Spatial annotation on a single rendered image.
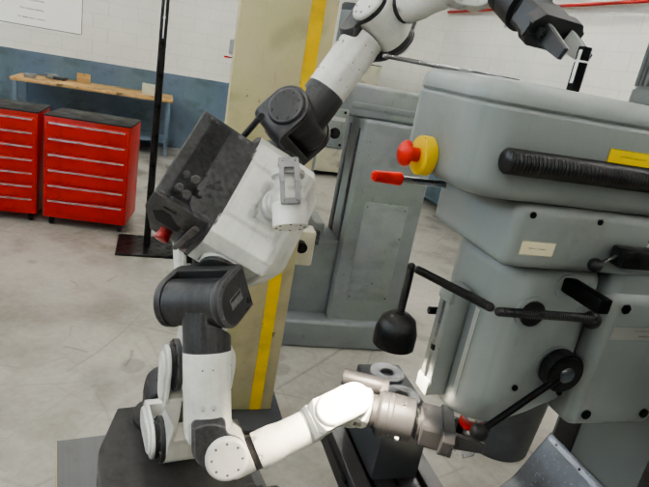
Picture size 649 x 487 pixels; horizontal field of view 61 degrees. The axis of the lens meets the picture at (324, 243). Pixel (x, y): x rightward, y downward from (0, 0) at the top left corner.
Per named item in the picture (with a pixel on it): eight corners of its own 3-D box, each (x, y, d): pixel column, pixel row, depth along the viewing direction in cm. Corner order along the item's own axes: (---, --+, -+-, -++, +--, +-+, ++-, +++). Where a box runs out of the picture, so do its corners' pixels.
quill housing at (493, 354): (462, 440, 94) (515, 266, 84) (412, 372, 112) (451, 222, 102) (554, 437, 100) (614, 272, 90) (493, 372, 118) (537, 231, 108)
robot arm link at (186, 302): (160, 353, 103) (159, 279, 103) (188, 346, 111) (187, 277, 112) (214, 356, 99) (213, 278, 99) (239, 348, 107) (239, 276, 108)
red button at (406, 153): (402, 168, 83) (408, 141, 81) (391, 162, 86) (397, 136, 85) (421, 170, 84) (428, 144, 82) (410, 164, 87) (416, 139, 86)
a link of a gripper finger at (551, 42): (558, 63, 87) (537, 41, 90) (572, 45, 85) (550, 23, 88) (551, 62, 86) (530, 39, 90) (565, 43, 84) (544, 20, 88)
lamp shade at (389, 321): (363, 337, 95) (371, 305, 93) (392, 330, 100) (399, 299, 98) (393, 358, 90) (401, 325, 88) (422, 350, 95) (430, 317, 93)
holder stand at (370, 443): (370, 480, 134) (387, 411, 127) (344, 421, 153) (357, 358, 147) (415, 477, 137) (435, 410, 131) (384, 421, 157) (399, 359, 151)
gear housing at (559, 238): (502, 269, 81) (522, 203, 78) (430, 217, 103) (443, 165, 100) (676, 281, 91) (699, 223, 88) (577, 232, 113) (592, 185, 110)
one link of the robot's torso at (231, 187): (114, 253, 125) (136, 217, 94) (187, 137, 138) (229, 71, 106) (227, 316, 134) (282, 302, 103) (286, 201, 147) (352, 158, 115)
